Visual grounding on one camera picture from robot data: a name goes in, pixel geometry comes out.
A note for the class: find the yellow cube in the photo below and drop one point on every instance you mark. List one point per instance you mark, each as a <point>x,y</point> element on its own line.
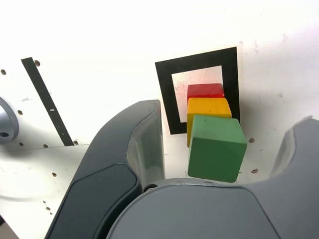
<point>208,107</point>

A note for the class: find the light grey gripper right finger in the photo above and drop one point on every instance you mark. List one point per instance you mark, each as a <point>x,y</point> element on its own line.
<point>199,214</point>

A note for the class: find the red cube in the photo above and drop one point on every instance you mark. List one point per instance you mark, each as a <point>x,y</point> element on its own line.
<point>205,90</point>

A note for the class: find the green cube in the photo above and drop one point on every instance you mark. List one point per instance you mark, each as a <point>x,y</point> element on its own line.
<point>215,154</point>

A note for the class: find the black tape strip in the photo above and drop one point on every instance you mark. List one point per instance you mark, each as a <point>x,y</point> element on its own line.
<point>47,102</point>

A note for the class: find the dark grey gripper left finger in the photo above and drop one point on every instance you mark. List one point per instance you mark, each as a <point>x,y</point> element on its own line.
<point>104,154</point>

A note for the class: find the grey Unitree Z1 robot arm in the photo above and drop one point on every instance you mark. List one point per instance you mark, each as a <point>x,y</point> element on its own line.
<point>7,119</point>

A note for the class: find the black tape square outline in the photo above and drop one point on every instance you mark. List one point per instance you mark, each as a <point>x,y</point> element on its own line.
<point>197,59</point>

